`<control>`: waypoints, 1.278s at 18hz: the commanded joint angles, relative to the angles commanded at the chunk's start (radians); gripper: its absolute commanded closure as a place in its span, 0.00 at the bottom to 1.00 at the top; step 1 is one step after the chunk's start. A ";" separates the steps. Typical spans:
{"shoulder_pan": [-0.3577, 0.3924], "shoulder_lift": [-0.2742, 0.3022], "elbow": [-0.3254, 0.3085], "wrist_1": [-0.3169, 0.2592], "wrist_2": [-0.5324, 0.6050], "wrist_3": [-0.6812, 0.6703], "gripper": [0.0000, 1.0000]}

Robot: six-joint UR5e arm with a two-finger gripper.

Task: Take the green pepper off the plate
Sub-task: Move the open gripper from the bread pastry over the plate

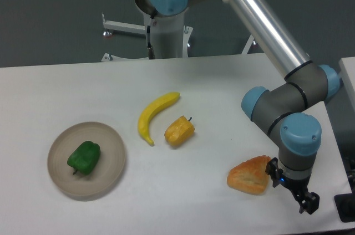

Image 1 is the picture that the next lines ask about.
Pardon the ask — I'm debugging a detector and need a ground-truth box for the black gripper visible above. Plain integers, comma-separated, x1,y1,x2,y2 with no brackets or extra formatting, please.
265,157,320,214

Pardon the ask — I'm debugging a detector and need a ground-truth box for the green bell pepper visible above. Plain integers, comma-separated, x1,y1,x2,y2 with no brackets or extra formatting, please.
67,141,101,176

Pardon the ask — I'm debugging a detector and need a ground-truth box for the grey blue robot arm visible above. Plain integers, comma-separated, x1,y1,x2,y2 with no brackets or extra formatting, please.
135,0,340,214

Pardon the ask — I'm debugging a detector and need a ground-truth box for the yellow bell pepper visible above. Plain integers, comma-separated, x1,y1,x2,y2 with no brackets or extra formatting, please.
164,116,195,147

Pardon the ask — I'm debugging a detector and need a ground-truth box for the beige round plate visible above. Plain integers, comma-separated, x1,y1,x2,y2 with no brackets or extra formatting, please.
47,122,126,201

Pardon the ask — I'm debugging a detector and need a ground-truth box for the golden triangular pastry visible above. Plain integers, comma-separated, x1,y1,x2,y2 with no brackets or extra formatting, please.
226,155,271,195

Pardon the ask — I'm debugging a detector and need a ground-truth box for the black device at edge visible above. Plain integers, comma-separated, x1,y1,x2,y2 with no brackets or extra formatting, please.
334,193,354,223

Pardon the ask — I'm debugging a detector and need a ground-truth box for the white side table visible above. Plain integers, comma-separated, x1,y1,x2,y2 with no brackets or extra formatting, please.
323,57,355,114

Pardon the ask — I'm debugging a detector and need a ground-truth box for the yellow banana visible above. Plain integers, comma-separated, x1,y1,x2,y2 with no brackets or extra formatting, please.
137,91,180,146

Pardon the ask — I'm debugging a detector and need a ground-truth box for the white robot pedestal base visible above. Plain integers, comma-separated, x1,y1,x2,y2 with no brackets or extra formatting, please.
102,0,262,62

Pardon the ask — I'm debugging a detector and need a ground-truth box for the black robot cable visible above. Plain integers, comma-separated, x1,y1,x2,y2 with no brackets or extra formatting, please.
146,7,159,60

